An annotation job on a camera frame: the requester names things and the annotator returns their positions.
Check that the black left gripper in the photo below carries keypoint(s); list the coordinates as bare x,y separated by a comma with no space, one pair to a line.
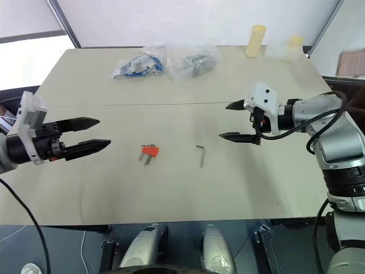
47,142

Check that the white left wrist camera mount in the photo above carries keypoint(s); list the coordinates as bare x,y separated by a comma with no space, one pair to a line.
28,114

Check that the plastic bag with blue parts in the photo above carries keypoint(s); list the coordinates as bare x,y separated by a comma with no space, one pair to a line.
137,68

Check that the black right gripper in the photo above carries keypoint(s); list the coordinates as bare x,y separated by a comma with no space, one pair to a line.
259,125

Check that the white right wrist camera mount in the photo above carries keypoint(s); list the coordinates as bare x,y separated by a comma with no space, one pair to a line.
263,98

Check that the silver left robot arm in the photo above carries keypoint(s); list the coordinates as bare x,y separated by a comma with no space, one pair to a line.
16,149

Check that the clear container with yellow lid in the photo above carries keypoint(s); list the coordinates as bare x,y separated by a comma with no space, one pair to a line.
286,50

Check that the grey metal frame bar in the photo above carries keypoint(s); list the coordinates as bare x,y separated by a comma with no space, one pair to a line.
325,25
64,23

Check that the black table leg bracket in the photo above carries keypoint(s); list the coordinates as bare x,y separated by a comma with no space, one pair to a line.
266,248
109,257

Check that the plastic bag with metal parts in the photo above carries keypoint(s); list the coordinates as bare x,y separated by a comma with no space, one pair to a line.
196,61

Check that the orange hex key holder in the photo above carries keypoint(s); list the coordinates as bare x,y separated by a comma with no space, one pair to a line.
150,151

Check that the white round floor object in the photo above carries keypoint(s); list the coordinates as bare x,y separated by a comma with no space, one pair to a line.
32,269

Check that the silver rounded robot leg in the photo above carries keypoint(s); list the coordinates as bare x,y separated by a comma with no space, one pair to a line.
145,245
216,248

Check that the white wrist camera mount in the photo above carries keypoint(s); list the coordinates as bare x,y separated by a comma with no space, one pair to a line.
28,114
263,98

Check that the brown blurred box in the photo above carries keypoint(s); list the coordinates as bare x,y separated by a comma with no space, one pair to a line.
352,62

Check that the metal hex key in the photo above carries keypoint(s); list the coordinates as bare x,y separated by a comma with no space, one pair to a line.
201,157

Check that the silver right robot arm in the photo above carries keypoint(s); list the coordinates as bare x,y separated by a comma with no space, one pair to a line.
336,148

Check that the tall pale yellow cylinder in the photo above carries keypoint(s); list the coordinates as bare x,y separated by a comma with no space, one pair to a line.
255,41

